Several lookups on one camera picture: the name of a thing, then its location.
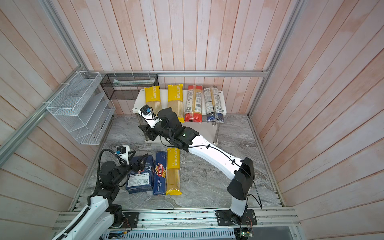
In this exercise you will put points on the blue white-label spaghetti pack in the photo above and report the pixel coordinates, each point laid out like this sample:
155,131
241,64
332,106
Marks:
213,103

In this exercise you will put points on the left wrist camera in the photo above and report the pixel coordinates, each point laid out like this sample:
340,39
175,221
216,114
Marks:
123,152

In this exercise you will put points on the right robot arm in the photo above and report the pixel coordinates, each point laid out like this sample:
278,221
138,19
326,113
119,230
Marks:
240,171

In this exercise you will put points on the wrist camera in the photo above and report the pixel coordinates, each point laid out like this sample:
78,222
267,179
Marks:
123,152
147,113

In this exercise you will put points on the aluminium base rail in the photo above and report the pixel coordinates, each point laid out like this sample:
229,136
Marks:
200,224

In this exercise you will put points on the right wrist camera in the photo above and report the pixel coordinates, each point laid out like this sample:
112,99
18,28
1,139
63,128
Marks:
147,113

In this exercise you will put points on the dark blue pasta bag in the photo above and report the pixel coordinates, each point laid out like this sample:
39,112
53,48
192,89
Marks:
142,181

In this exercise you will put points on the red spaghetti pack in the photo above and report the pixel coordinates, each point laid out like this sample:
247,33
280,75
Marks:
194,104

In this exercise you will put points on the yellow Pastatime spaghetti pack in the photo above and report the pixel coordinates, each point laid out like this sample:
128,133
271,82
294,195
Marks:
173,172
153,98

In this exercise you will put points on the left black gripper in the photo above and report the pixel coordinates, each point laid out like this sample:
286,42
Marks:
141,166

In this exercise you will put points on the black mesh basket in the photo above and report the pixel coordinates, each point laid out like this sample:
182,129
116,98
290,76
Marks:
119,87

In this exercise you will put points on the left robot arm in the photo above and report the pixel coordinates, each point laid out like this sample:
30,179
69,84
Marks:
101,213

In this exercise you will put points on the white two-tier shelf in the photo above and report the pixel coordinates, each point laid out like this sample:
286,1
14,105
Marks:
209,130

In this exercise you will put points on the blue Barilla spaghetti box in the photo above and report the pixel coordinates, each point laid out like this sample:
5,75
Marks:
160,185

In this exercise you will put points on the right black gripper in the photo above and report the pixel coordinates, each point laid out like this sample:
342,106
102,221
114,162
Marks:
151,134

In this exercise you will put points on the white wire mesh rack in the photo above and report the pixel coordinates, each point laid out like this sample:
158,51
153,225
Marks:
84,113

